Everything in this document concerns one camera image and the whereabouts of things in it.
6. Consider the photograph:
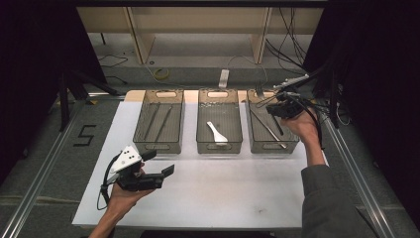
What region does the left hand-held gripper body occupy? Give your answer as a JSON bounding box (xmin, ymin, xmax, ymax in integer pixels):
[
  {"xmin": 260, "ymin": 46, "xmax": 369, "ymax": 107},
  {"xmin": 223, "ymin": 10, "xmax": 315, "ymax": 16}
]
[{"xmin": 107, "ymin": 145, "xmax": 164, "ymax": 192}]

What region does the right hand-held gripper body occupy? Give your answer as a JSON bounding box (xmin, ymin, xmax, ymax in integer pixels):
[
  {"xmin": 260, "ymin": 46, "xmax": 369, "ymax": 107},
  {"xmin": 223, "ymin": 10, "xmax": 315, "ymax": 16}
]
[{"xmin": 266, "ymin": 73, "xmax": 310, "ymax": 119}]

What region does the metal table knife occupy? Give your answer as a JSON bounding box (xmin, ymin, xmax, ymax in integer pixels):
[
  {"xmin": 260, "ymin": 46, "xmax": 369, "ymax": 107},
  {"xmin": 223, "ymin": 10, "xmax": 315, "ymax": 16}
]
[{"xmin": 249, "ymin": 108, "xmax": 288, "ymax": 150}]

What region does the grey plastic basket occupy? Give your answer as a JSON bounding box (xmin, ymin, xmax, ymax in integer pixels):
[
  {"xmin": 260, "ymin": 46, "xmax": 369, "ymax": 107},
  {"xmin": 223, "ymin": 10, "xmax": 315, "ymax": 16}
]
[
  {"xmin": 195, "ymin": 88, "xmax": 244, "ymax": 155},
  {"xmin": 132, "ymin": 88, "xmax": 185, "ymax": 155},
  {"xmin": 246, "ymin": 88, "xmax": 301, "ymax": 155}
]

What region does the white spoon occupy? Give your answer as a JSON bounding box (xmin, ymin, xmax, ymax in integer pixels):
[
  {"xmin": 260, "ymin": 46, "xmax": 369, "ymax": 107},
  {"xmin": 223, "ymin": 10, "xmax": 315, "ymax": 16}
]
[{"xmin": 206, "ymin": 121, "xmax": 230, "ymax": 147}]

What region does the person's right hand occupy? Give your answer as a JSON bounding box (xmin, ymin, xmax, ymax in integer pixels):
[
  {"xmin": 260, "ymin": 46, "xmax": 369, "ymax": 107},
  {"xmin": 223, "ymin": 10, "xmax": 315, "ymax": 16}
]
[{"xmin": 280, "ymin": 110, "xmax": 321, "ymax": 147}]

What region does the person's left hand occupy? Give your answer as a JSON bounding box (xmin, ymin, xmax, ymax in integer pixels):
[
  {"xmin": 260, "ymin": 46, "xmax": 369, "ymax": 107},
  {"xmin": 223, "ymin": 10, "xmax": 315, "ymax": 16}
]
[{"xmin": 107, "ymin": 185, "xmax": 156, "ymax": 215}]

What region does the white table cover board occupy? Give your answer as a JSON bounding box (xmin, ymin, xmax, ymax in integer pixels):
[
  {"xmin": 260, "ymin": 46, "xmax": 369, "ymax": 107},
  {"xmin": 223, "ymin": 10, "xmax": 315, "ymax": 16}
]
[{"xmin": 71, "ymin": 100, "xmax": 330, "ymax": 231}]

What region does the black metal stand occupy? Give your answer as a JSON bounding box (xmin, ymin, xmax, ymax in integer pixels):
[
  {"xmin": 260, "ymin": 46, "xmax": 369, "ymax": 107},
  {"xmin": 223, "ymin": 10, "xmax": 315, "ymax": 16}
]
[
  {"xmin": 56, "ymin": 68, "xmax": 123, "ymax": 133},
  {"xmin": 284, "ymin": 61, "xmax": 342, "ymax": 130}
]

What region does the white power strip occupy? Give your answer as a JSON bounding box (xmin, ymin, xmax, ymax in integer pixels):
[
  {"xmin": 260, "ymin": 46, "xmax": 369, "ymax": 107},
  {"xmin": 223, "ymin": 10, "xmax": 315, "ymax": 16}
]
[{"xmin": 218, "ymin": 68, "xmax": 231, "ymax": 89}]

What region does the yellow tape roll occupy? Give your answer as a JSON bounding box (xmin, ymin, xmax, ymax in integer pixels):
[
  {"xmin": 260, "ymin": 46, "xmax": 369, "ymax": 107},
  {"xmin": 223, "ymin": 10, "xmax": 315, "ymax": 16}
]
[{"xmin": 154, "ymin": 67, "xmax": 171, "ymax": 81}]

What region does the dark curtain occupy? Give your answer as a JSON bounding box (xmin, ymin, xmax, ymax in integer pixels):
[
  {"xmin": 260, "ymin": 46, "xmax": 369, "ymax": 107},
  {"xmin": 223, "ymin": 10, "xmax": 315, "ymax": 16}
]
[
  {"xmin": 302, "ymin": 0, "xmax": 420, "ymax": 229},
  {"xmin": 0, "ymin": 0, "xmax": 107, "ymax": 186}
]

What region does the wooden shelf unit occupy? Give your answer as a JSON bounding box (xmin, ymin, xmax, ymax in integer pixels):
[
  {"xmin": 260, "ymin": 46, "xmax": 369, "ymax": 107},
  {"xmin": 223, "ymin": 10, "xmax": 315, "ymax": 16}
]
[{"xmin": 75, "ymin": 6, "xmax": 325, "ymax": 65}]

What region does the left hand-held gripper cable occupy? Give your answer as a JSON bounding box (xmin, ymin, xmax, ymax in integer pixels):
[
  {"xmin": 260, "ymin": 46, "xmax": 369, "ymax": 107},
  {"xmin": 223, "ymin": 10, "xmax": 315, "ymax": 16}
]
[{"xmin": 96, "ymin": 153, "xmax": 121, "ymax": 211}]

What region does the hand-held gripper cable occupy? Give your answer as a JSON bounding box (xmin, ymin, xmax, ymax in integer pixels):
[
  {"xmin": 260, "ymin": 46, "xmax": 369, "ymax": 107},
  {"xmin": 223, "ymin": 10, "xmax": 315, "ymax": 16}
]
[
  {"xmin": 96, "ymin": 153, "xmax": 121, "ymax": 211},
  {"xmin": 288, "ymin": 93, "xmax": 326, "ymax": 151}
]

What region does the right hand-held gripper cable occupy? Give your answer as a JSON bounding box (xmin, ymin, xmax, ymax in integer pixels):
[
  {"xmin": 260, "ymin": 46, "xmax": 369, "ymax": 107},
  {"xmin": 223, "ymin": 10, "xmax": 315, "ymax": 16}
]
[{"xmin": 288, "ymin": 93, "xmax": 326, "ymax": 151}]

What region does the tangle of floor cables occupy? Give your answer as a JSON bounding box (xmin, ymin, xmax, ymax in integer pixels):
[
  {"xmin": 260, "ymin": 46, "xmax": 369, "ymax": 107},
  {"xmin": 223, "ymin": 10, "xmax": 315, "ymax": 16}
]
[{"xmin": 310, "ymin": 98, "xmax": 352, "ymax": 131}]

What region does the bundle of black cables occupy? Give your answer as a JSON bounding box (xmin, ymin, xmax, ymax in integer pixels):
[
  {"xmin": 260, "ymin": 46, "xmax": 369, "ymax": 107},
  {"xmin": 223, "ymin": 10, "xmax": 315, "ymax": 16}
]
[{"xmin": 264, "ymin": 7, "xmax": 312, "ymax": 76}]

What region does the metal floor rail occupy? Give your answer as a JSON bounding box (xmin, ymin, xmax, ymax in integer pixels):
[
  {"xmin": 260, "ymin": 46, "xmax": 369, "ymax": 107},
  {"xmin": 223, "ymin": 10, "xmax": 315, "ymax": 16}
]
[
  {"xmin": 320, "ymin": 113, "xmax": 397, "ymax": 238},
  {"xmin": 0, "ymin": 92, "xmax": 127, "ymax": 238}
]

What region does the black floor cable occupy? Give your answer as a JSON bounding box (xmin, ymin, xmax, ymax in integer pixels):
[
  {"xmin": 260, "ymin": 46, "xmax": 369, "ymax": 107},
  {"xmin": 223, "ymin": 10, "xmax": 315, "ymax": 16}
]
[
  {"xmin": 96, "ymin": 54, "xmax": 130, "ymax": 85},
  {"xmin": 355, "ymin": 204, "xmax": 381, "ymax": 238}
]

